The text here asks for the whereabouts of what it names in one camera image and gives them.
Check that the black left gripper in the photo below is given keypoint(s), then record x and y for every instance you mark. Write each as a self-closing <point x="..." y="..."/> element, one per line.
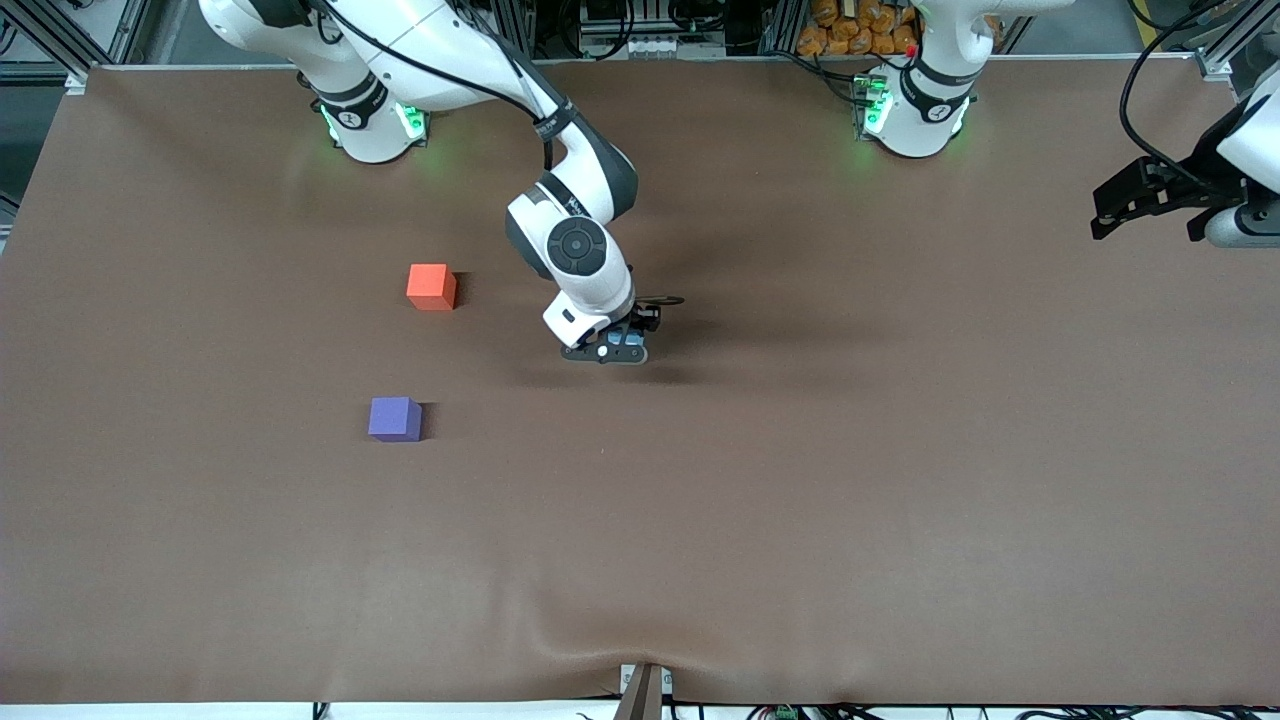
<point x="1190" y="188"/>

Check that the aluminium frame profile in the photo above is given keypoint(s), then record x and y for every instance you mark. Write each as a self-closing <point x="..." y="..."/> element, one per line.
<point x="60" y="45"/>
<point x="1240" y="35"/>

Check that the grey camera stand post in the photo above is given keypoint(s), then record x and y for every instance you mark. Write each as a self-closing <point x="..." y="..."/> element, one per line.
<point x="642" y="695"/>

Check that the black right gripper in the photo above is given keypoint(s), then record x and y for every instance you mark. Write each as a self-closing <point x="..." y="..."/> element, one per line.
<point x="643" y="319"/>

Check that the brown table cloth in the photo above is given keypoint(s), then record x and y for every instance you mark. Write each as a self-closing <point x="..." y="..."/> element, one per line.
<point x="800" y="500"/>

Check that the orange bagged items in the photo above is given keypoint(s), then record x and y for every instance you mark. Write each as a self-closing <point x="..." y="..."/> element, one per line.
<point x="850" y="30"/>

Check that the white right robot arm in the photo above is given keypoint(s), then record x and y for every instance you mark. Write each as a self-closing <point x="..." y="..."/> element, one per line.
<point x="595" y="285"/>

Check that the purple foam cube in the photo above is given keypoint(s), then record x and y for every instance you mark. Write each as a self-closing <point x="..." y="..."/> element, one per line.
<point x="394" y="417"/>

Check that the white power strip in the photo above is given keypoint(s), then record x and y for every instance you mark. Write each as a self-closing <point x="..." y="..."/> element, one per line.
<point x="635" y="46"/>

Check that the orange foam cube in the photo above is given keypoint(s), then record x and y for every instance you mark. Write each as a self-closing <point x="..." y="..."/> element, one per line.
<point x="430" y="285"/>

